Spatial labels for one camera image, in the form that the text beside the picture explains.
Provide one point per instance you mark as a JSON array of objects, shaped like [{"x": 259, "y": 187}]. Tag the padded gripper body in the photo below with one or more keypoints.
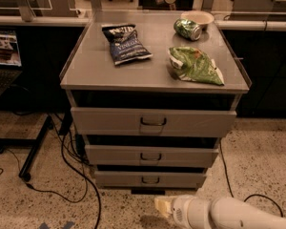
[{"x": 178, "y": 210}]

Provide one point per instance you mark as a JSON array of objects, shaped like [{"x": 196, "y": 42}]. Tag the grey drawer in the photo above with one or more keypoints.
[
  {"x": 149, "y": 179},
  {"x": 150, "y": 156},
  {"x": 116, "y": 121}
]

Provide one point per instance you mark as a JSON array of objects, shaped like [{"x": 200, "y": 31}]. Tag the grey metal drawer cabinet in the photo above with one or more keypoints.
[{"x": 91, "y": 80}]

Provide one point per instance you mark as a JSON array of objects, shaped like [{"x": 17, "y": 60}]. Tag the open laptop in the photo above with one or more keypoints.
[{"x": 10, "y": 60}]

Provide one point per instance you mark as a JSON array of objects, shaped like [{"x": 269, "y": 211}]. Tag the green chip bag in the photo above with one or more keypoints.
[{"x": 192, "y": 64}]

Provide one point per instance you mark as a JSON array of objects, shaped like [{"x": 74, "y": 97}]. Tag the blue chip bag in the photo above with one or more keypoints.
[{"x": 124, "y": 43}]

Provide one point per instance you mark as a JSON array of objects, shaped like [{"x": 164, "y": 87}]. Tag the black laptop stand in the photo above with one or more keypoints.
[{"x": 32, "y": 144}]

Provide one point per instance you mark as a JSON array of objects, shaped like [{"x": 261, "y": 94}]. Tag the green soda can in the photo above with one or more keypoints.
[{"x": 187, "y": 29}]

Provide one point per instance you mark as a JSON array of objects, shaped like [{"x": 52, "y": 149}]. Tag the white bowl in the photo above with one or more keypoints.
[{"x": 200, "y": 17}]

